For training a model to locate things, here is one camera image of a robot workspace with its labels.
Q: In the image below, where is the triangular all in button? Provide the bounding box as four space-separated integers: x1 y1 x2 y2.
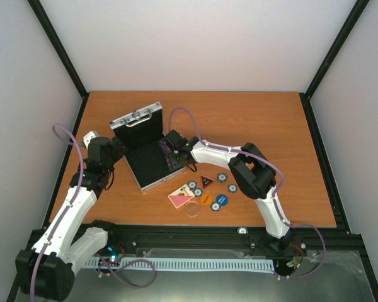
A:
200 175 215 189

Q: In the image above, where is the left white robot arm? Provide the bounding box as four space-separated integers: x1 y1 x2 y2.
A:
15 131 127 301

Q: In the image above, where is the light blue cable duct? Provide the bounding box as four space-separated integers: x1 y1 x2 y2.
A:
83 257 274 274

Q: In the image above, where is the clear round dealer button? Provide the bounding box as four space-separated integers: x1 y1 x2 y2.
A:
184 201 201 218

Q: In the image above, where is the black aluminium frame rail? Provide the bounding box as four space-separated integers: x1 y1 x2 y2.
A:
28 221 366 259

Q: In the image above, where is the pink yellow card deck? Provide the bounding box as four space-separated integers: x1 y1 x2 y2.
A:
168 184 195 208

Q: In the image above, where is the aluminium poker case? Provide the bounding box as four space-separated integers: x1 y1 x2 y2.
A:
109 102 185 192

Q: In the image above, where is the blue small blind button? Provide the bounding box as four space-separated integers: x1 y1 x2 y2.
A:
215 194 229 206

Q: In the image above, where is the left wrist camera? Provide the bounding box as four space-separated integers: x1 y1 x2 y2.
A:
81 131 99 148

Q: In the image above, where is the purple poker chip stack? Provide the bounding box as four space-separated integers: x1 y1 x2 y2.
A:
158 140 171 155

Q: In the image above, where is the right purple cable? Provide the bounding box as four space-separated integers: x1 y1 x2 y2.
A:
169 106 328 280

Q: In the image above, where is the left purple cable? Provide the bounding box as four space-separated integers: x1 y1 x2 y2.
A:
30 123 158 302

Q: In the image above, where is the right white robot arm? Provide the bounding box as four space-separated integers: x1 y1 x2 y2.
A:
164 130 294 253

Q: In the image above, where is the purple cable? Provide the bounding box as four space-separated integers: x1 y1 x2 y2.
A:
169 106 328 280
30 123 158 302

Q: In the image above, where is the blue green chip stack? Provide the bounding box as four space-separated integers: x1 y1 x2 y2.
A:
217 173 227 183

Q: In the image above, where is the orange big blind button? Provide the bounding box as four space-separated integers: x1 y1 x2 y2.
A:
200 194 213 206

